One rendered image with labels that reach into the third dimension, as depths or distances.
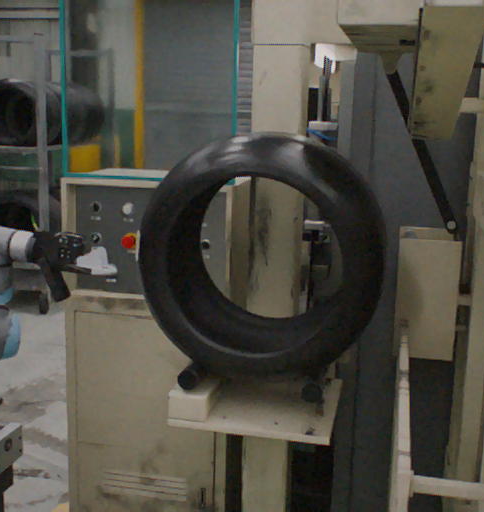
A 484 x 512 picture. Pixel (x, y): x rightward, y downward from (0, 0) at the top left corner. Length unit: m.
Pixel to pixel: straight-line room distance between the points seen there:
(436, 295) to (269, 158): 0.58
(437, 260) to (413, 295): 0.10
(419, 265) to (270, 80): 0.59
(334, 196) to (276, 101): 0.45
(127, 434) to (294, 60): 1.32
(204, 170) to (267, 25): 0.49
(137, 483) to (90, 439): 0.21
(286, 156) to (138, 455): 1.32
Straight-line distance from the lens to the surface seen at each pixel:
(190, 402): 1.68
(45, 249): 1.82
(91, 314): 2.40
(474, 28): 1.20
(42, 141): 5.18
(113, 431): 2.52
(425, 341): 1.87
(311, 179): 1.51
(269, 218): 1.91
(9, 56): 12.79
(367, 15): 1.25
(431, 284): 1.84
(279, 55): 1.89
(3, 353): 2.03
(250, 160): 1.53
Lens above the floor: 1.51
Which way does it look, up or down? 12 degrees down
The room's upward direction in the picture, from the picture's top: 2 degrees clockwise
